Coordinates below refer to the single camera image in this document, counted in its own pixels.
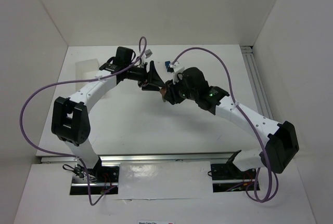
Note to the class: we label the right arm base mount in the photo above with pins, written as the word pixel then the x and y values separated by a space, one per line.
pixel 227 178

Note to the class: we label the aluminium side rail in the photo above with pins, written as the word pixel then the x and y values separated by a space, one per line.
pixel 262 99

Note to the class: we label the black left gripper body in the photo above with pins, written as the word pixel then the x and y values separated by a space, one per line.
pixel 151 73

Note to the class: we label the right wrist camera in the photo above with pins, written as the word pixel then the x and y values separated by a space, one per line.
pixel 177 69

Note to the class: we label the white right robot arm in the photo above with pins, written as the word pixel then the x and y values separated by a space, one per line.
pixel 280 143

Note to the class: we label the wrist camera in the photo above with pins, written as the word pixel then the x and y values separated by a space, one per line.
pixel 177 69
pixel 147 54

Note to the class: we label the brown wood block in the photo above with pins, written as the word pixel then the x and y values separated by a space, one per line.
pixel 164 92

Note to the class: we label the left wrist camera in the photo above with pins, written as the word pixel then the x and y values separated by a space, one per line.
pixel 147 54

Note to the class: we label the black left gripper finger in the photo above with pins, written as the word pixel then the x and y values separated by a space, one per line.
pixel 145 86
pixel 154 77

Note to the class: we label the white paper label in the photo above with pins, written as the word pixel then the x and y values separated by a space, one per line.
pixel 154 222

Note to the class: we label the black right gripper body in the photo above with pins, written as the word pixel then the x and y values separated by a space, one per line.
pixel 171 94

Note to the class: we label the aluminium front rail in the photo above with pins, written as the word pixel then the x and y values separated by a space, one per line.
pixel 175 157

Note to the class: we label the blue wood block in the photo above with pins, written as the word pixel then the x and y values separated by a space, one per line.
pixel 168 67

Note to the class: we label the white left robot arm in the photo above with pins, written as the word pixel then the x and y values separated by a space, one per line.
pixel 70 119

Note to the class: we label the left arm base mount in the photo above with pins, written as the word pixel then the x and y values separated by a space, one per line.
pixel 105 182

